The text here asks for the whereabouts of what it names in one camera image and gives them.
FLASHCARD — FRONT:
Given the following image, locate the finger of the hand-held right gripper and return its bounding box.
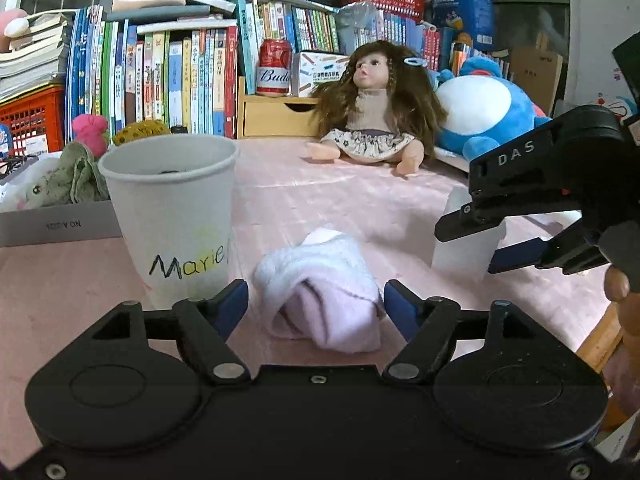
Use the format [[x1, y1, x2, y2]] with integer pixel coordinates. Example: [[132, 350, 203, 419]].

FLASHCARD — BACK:
[[433, 203, 508, 244], [487, 219, 610, 276]]

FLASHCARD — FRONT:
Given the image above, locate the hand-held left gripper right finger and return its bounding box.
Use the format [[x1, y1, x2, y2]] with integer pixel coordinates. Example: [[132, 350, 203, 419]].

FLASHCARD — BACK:
[[382, 279, 547, 385]]

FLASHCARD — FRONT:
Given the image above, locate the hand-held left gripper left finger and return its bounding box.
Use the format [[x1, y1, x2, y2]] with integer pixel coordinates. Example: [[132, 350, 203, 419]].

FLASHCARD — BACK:
[[91, 278, 250, 387]]

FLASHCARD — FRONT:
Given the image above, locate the light purple fuzzy sock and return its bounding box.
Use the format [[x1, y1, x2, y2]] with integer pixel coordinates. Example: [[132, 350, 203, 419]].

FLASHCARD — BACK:
[[252, 227, 387, 354]]

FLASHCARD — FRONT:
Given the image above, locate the grey cardboard box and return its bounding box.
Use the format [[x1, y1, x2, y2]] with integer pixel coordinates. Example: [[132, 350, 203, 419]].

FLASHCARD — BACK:
[[0, 152, 127, 249]]

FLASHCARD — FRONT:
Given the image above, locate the person's right hand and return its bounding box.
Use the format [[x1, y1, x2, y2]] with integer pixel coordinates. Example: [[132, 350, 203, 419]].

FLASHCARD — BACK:
[[603, 264, 640, 341]]

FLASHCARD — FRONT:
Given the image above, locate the white box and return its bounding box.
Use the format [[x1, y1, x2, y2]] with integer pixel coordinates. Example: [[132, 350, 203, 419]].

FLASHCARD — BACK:
[[431, 186, 507, 282]]

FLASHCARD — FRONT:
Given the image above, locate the brown cardboard box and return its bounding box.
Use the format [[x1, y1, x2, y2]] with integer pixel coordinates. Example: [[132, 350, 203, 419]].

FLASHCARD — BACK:
[[509, 34, 564, 117]]

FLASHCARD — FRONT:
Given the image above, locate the blue and white plush toy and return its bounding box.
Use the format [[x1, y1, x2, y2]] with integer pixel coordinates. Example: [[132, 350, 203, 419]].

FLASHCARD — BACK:
[[429, 54, 552, 162]]

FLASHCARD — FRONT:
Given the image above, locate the white paper cup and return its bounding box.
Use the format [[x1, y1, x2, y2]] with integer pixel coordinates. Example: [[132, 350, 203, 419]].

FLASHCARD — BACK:
[[97, 133, 240, 311]]

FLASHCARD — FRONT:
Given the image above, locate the pink tablecloth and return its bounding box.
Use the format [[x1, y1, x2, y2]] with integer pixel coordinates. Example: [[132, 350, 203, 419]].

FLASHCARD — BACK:
[[0, 137, 622, 463]]

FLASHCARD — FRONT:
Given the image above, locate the long-haired brown doll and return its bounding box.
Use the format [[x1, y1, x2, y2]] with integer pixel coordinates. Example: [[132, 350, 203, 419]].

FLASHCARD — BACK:
[[305, 39, 449, 177]]

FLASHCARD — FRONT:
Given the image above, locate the blue printed carton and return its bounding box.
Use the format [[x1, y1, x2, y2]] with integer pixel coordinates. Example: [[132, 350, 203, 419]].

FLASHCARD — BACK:
[[430, 0, 495, 54]]

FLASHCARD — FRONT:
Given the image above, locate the small wooden drawer box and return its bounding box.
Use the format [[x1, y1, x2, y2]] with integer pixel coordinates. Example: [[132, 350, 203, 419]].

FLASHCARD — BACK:
[[237, 75, 347, 140]]

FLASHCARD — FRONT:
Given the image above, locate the yellow sponge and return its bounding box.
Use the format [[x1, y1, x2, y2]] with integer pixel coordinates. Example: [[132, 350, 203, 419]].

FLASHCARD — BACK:
[[112, 119, 171, 147]]

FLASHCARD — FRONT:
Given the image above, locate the grey-green plush toy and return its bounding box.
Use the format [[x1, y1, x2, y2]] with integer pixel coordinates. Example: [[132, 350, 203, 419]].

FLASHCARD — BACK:
[[24, 140, 109, 208]]

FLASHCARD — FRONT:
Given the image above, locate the white printed carton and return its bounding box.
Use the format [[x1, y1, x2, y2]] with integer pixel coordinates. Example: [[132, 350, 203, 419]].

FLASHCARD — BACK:
[[291, 51, 351, 99]]

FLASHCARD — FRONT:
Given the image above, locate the small pink plush toy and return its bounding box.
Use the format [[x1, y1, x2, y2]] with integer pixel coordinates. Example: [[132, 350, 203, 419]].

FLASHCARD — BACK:
[[71, 113, 111, 157]]

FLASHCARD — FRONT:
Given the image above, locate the clear plastic bag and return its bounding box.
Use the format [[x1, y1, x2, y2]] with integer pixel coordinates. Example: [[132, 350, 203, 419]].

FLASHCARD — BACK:
[[334, 2, 382, 57]]

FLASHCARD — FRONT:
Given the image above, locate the row of upright books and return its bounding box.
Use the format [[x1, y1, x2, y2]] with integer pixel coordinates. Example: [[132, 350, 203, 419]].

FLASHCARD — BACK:
[[63, 0, 512, 142]]

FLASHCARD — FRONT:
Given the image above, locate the red drink can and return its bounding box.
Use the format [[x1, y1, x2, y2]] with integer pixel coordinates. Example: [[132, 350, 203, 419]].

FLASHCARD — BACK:
[[255, 38, 295, 97]]

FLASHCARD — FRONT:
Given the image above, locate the red plastic crate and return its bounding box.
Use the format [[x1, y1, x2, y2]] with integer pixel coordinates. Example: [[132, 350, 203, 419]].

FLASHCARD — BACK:
[[0, 84, 67, 159]]

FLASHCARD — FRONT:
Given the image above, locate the stack of flat books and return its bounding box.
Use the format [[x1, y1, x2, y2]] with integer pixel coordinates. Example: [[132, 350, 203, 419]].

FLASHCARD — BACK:
[[0, 10, 71, 104]]

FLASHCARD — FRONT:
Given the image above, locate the large pink plush toy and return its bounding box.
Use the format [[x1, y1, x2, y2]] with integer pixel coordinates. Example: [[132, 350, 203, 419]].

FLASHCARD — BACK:
[[0, 8, 30, 54]]

